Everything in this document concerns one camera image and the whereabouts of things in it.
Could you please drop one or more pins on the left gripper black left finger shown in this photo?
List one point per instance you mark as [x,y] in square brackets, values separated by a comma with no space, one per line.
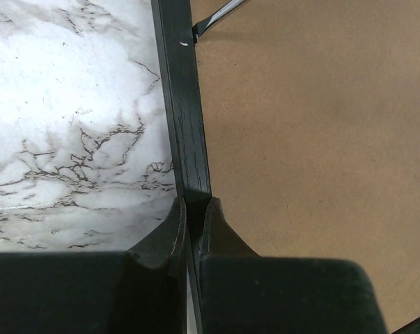
[138,290]

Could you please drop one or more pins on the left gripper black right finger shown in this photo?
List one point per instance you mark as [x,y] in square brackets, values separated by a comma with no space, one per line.
[242,292]

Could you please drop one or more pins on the black picture frame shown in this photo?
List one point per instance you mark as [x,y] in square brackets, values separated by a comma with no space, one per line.
[303,117]

